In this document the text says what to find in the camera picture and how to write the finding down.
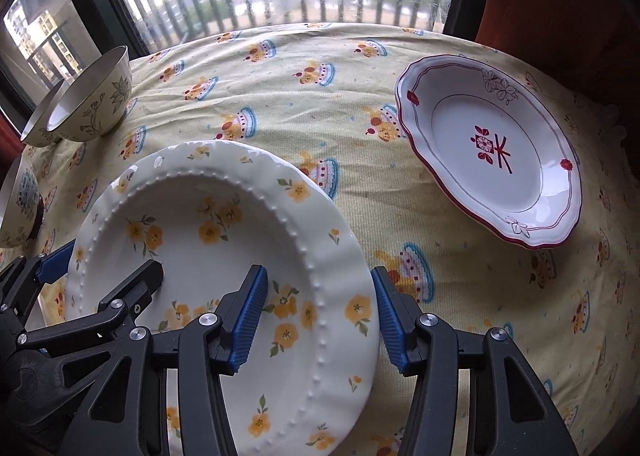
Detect yellow printed tablecloth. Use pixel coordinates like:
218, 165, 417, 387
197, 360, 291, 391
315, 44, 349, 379
0, 22, 640, 456

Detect cream floral bowl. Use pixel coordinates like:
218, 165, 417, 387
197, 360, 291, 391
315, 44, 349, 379
20, 80, 68, 147
46, 44, 133, 143

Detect cream bowl blue flower print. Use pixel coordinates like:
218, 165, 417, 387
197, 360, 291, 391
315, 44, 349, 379
0, 153, 46, 249

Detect white plate red rim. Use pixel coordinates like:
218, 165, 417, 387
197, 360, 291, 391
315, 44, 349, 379
395, 54, 583, 250

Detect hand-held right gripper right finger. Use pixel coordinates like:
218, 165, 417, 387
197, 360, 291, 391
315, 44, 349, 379
371, 266, 581, 456

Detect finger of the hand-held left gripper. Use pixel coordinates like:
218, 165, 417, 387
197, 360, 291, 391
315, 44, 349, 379
22, 260, 165, 349
0, 242, 77, 331

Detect white plate yellow flowers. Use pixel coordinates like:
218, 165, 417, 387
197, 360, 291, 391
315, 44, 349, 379
66, 141, 382, 456

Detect apartment building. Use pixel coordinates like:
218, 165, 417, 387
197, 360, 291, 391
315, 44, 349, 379
5, 0, 83, 86

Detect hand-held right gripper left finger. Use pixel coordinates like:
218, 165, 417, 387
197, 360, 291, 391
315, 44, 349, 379
62, 264, 270, 456

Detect red curtain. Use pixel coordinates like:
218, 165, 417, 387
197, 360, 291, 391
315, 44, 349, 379
475, 0, 640, 137
0, 116, 23, 157

